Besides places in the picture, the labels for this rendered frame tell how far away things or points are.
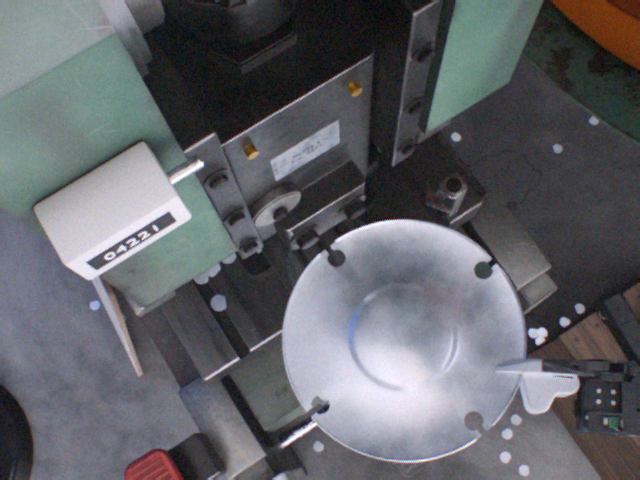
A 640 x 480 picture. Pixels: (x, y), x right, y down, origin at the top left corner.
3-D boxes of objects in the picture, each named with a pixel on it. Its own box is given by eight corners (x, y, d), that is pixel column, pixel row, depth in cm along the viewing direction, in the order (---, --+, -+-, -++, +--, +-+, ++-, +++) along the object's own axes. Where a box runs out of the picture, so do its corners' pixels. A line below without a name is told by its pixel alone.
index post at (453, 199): (460, 209, 106) (470, 186, 96) (442, 221, 105) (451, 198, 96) (448, 193, 106) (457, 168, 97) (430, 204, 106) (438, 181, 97)
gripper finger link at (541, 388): (496, 408, 86) (581, 415, 85) (498, 355, 87) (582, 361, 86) (493, 409, 89) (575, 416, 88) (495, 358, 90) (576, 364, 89)
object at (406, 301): (416, 176, 97) (416, 174, 97) (577, 353, 90) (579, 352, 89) (236, 321, 95) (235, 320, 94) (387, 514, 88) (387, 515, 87)
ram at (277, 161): (391, 204, 87) (411, 83, 58) (278, 276, 85) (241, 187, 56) (308, 88, 91) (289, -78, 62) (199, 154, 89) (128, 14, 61)
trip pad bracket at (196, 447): (241, 468, 116) (219, 471, 97) (186, 504, 115) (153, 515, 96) (220, 434, 117) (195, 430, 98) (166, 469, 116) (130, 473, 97)
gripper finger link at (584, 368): (544, 370, 85) (626, 377, 84) (544, 357, 85) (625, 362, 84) (537, 375, 90) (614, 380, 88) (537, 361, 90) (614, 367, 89)
